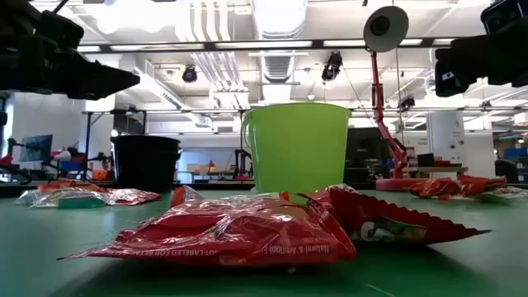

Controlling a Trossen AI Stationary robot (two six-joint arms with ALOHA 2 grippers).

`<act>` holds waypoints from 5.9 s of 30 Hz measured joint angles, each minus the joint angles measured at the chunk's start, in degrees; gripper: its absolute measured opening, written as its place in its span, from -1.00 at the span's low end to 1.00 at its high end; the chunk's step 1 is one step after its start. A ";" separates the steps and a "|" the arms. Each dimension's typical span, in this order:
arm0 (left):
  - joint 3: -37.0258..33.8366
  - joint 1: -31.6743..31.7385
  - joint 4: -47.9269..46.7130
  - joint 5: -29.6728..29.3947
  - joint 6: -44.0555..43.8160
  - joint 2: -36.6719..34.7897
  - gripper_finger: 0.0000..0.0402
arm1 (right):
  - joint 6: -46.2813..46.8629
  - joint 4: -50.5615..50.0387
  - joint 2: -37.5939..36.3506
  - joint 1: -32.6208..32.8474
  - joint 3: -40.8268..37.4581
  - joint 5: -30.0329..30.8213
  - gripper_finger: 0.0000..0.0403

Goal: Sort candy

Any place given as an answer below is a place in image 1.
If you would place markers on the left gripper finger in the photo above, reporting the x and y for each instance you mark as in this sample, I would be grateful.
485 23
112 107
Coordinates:
107 80

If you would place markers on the red Skittles candy pack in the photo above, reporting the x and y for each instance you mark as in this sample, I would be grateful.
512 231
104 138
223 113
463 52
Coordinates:
231 235
383 218
132 196

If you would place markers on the black background robot arm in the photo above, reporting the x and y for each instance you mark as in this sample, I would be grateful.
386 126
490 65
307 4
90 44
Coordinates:
243 163

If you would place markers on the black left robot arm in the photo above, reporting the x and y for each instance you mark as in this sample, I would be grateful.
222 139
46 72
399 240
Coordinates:
16 20

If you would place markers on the clear wrapper green candy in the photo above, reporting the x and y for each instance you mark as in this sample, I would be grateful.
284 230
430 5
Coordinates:
74 202
503 197

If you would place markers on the grey computer monitor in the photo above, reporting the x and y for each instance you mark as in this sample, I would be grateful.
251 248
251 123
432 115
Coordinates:
37 148

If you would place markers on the black ceiling spotlight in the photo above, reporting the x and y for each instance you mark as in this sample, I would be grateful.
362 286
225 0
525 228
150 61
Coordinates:
332 66
189 74

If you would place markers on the black plastic bucket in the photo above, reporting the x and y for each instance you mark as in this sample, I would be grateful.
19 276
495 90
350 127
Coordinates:
144 165

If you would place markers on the orange pumpkin bucket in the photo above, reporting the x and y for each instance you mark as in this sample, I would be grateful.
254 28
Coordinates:
100 175

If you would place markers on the blue storage bins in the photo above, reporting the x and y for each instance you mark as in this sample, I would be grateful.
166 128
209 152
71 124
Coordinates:
515 152

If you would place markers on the black hanging device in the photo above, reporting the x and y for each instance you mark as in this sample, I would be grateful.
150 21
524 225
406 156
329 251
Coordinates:
406 102

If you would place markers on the red desk lamp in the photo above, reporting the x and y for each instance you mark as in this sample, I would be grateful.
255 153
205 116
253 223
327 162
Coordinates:
385 29

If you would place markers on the wooden background table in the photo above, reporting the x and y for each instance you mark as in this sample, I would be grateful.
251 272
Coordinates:
437 169

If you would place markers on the black monitor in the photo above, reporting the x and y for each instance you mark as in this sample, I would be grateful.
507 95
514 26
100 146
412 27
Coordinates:
367 152

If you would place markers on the green plastic bucket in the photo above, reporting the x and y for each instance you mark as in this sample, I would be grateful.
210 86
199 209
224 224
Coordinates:
297 152

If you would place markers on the green table mat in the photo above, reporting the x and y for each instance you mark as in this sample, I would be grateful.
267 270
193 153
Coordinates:
412 268

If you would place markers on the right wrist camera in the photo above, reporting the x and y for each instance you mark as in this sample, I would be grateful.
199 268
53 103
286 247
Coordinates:
503 16

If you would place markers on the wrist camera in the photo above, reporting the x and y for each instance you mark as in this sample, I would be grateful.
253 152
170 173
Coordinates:
62 29
503 16

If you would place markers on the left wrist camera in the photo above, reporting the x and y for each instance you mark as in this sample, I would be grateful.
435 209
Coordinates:
62 29

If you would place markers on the black overhead frame bar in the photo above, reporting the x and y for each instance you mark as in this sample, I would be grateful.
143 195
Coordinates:
209 45

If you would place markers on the black table frame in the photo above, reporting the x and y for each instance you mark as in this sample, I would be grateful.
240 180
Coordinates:
218 186

